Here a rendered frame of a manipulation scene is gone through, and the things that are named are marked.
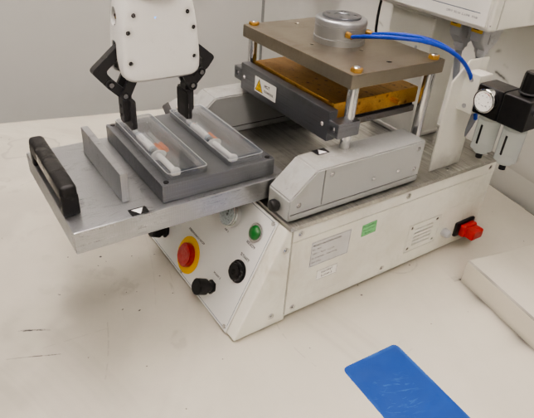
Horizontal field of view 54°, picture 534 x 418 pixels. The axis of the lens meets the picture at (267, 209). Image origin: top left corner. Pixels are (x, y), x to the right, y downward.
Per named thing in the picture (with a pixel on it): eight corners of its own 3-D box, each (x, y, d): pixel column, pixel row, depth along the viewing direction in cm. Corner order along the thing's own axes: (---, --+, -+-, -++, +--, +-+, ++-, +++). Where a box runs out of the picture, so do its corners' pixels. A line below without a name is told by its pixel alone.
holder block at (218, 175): (205, 120, 86) (205, 105, 85) (273, 173, 72) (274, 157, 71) (107, 139, 78) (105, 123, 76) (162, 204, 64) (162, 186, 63)
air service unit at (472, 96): (458, 139, 85) (483, 49, 77) (538, 180, 76) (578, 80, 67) (436, 146, 83) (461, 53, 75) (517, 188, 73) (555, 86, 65)
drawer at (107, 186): (211, 137, 90) (211, 94, 85) (285, 197, 75) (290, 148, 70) (31, 176, 75) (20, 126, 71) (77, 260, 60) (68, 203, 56)
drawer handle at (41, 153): (47, 159, 72) (42, 133, 69) (81, 213, 61) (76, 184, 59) (31, 162, 71) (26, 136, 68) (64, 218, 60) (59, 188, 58)
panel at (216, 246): (145, 227, 96) (182, 136, 91) (226, 332, 76) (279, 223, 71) (135, 226, 95) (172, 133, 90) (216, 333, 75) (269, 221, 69)
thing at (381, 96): (331, 70, 96) (337, 17, 91) (420, 114, 82) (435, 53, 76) (252, 84, 88) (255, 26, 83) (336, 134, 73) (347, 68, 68)
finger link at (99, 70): (84, 49, 59) (99, 94, 63) (146, 28, 62) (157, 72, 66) (80, 46, 60) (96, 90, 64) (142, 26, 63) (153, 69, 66)
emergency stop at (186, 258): (182, 258, 87) (190, 238, 86) (192, 272, 85) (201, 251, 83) (173, 258, 86) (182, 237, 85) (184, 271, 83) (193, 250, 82)
